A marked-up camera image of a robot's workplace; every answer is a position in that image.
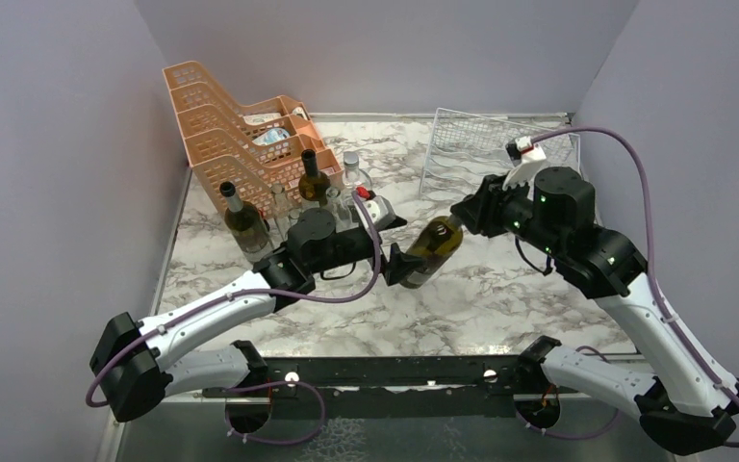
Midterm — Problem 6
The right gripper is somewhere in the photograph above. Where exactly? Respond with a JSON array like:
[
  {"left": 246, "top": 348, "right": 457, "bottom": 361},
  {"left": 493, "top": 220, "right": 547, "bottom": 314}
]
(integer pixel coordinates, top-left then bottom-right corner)
[{"left": 451, "top": 169, "right": 566, "bottom": 259}]

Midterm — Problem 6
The dark labelled wine bottle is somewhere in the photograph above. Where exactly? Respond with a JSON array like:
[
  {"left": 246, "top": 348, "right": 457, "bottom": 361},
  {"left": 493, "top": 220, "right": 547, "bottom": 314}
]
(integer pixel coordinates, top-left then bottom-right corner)
[{"left": 400, "top": 215, "right": 464, "bottom": 289}]

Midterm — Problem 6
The clear square glass bottle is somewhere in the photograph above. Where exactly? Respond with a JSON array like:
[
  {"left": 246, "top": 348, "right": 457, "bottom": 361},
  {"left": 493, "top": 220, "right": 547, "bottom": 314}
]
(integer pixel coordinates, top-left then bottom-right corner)
[{"left": 326, "top": 186, "right": 354, "bottom": 232}]

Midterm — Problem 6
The clear tall glass bottle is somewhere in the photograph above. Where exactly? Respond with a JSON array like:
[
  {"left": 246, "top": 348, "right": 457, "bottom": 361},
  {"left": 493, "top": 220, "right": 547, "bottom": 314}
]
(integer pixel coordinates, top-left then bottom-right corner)
[{"left": 270, "top": 183, "right": 298, "bottom": 242}]

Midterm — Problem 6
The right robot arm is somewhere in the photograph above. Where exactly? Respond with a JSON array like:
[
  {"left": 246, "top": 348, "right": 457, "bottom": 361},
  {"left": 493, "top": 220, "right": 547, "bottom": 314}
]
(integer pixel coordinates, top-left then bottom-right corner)
[{"left": 450, "top": 167, "right": 739, "bottom": 455}]

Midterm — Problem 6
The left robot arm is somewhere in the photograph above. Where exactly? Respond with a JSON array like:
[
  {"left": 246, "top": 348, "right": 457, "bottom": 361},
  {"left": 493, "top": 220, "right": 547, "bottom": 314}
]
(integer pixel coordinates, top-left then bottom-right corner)
[{"left": 86, "top": 204, "right": 425, "bottom": 423}]

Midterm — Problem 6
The clear round bottle silver cap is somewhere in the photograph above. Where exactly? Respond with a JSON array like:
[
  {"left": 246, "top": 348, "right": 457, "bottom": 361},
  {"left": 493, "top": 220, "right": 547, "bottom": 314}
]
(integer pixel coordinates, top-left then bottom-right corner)
[{"left": 342, "top": 151, "right": 372, "bottom": 203}]

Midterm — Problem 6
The green wine bottle black cap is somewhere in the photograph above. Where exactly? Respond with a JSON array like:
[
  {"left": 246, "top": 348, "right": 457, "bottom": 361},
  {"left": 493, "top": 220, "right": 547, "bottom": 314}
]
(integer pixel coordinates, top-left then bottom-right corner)
[{"left": 297, "top": 149, "right": 331, "bottom": 210}]

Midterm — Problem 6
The green wine bottle silver neck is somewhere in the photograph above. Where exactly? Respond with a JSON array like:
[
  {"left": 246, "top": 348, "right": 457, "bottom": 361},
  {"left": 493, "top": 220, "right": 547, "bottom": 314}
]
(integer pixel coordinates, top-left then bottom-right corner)
[{"left": 219, "top": 181, "right": 274, "bottom": 263}]

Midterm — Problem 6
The blue white packet in rack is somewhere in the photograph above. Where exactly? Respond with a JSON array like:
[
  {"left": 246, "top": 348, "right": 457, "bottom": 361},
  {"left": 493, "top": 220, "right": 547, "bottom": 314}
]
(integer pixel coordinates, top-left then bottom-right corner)
[{"left": 252, "top": 127, "right": 291, "bottom": 145}]

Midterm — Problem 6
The orange plastic file rack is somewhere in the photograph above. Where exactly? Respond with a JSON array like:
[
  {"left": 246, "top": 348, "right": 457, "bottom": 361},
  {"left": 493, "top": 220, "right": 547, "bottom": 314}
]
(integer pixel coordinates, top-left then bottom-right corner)
[{"left": 163, "top": 61, "right": 343, "bottom": 218}]

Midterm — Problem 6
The white wire wine rack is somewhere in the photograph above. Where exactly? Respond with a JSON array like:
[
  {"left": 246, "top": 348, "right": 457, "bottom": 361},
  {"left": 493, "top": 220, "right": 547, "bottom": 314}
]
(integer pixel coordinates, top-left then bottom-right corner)
[{"left": 419, "top": 108, "right": 571, "bottom": 197}]

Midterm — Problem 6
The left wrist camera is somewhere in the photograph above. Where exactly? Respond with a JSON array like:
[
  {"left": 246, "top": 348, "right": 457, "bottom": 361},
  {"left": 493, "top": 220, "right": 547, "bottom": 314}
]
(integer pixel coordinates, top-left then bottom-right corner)
[{"left": 355, "top": 187, "right": 408, "bottom": 232}]

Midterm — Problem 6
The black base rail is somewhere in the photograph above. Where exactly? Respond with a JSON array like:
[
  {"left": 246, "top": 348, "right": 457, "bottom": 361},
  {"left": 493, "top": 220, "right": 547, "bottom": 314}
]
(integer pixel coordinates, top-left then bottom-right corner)
[{"left": 203, "top": 353, "right": 639, "bottom": 423}]

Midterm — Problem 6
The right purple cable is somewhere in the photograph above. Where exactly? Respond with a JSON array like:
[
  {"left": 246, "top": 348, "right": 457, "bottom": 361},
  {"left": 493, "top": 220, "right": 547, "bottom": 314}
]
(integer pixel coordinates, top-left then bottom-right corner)
[{"left": 530, "top": 124, "right": 739, "bottom": 449}]

